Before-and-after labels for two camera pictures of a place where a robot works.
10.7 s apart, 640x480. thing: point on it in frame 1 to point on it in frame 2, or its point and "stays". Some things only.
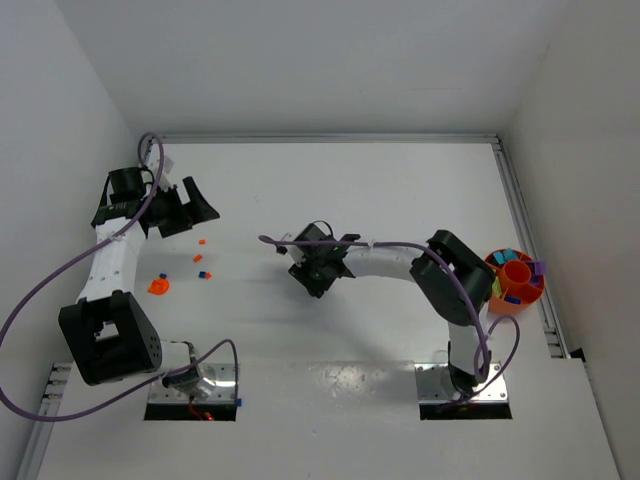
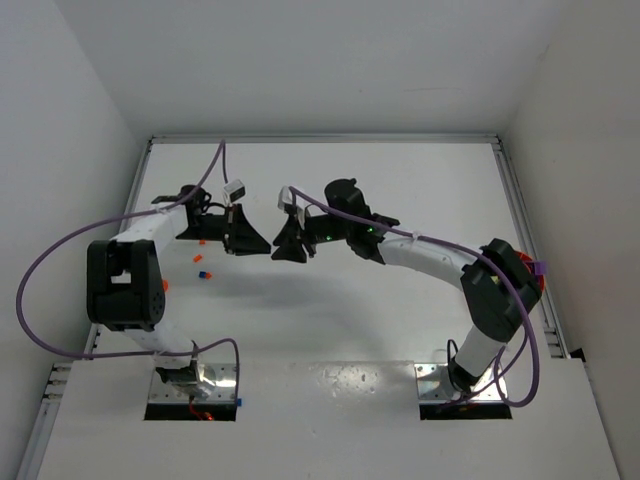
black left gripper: x=176 y=212 to x=229 y=229
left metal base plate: x=219 y=384 stays
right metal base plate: x=435 y=385 stays
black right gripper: x=310 y=270 to x=304 y=231
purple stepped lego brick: x=539 y=268 stays
